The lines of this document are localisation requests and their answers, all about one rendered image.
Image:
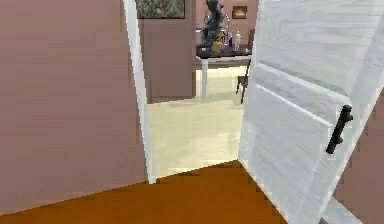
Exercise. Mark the white bottle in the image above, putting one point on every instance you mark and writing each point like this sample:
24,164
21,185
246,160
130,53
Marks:
237,40

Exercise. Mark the tan plant pot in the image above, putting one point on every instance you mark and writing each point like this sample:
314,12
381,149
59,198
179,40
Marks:
217,47

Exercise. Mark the white room door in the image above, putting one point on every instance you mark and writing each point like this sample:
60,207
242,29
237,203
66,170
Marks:
293,100

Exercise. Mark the small framed orange picture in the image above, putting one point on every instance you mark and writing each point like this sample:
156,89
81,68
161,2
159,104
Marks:
239,12

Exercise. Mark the blue bottle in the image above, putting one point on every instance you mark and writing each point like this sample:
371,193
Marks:
230,40

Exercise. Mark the dark wooden chair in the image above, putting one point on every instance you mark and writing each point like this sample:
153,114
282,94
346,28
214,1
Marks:
244,78

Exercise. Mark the framed green picture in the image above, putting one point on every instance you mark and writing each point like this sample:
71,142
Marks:
160,8

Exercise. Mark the white table with dark top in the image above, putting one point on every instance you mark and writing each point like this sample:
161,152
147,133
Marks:
213,55

